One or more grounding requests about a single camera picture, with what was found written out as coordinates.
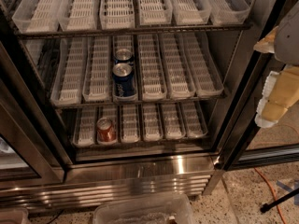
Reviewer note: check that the bottom shelf tray two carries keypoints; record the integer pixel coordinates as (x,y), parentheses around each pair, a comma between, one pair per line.
(109,112)

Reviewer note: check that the rear blue pepsi can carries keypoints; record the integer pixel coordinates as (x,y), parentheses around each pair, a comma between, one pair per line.
(124,56)

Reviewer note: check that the shelf tray two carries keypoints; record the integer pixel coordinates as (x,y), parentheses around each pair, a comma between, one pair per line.
(78,15)
(109,112)
(96,82)

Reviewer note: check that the middle shelf tray three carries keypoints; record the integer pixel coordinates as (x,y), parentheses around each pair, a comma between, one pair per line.
(124,42)

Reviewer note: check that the bottom shelf tray three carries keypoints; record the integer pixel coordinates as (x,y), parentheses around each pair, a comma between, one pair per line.
(129,124)

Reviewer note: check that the bottom shelf tray one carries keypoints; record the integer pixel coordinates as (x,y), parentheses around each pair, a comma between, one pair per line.
(84,132)

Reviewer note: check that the top shelf tray six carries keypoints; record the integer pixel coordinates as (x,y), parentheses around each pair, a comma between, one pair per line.
(228,12)

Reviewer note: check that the red coke can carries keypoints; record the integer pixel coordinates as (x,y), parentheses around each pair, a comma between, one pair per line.
(105,130)

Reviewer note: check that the middle shelf tray one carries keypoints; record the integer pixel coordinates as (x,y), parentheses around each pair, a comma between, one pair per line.
(68,83)

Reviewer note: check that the top shelf tray one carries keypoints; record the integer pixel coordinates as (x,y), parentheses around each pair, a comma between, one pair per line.
(37,16)

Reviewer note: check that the shelf tray four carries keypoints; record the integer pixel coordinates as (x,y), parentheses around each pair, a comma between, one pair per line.
(155,12)
(151,70)
(152,128)

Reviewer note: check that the middle shelf tray four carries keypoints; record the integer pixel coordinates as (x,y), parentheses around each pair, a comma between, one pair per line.
(151,70)

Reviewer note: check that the clear container bottom left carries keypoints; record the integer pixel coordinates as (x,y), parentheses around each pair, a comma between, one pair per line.
(14,216)

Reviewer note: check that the top shelf tray four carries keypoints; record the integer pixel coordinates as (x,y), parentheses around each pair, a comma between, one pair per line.
(155,12)

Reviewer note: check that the middle shelf tray six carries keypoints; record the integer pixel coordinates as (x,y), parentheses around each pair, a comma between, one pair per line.
(205,74)

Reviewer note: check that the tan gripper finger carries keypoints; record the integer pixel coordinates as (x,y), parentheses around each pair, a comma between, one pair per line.
(280,92)
(266,44)

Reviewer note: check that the bottom shelf tray four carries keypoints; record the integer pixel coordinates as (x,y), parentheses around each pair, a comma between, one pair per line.
(152,128)

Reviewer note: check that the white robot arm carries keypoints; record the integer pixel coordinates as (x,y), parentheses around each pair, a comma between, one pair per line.
(287,40)

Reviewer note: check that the front blue pepsi can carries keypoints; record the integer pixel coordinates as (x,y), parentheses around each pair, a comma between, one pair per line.
(123,76)

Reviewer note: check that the shelf tray three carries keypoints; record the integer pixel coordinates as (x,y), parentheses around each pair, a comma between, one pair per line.
(129,124)
(124,42)
(117,14)

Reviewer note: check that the bottom shelf tray six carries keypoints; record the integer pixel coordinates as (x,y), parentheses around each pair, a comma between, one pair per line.
(194,122)

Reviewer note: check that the middle shelf tray five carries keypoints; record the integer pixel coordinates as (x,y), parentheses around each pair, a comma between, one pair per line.
(177,73)

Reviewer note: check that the top shelf tray three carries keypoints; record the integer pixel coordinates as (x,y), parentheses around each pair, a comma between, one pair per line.
(117,14)

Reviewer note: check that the fridge glass door right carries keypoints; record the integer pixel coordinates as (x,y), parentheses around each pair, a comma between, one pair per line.
(263,83)

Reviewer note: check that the bottom shelf tray five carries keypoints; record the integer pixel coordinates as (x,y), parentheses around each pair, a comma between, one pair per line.
(173,123)

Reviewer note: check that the middle shelf tray two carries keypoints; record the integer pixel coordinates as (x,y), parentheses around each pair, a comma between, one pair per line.
(96,82)

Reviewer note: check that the shelf tray six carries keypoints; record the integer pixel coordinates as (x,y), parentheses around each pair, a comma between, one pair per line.
(228,12)
(194,122)
(205,74)

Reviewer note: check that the top shelf tray five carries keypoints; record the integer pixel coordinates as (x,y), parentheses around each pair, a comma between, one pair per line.
(191,12)

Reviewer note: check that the top shelf tray two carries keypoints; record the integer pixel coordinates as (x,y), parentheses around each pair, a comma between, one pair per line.
(78,15)

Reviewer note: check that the stainless steel fridge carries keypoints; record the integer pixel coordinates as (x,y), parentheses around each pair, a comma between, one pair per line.
(41,168)

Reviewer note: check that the shelf tray one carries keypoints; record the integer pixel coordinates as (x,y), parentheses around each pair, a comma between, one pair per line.
(37,16)
(84,132)
(68,83)

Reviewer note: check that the blue pepsi can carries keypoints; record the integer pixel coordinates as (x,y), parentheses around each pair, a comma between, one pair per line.
(123,76)
(124,56)

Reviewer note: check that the black tripod leg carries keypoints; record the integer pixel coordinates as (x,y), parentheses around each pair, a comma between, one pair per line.
(267,206)

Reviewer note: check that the shelf tray five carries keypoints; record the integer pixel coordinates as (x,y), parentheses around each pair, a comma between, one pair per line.
(191,12)
(173,123)
(177,73)

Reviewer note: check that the clear plastic bin on floor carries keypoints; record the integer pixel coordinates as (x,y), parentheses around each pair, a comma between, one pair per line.
(153,209)

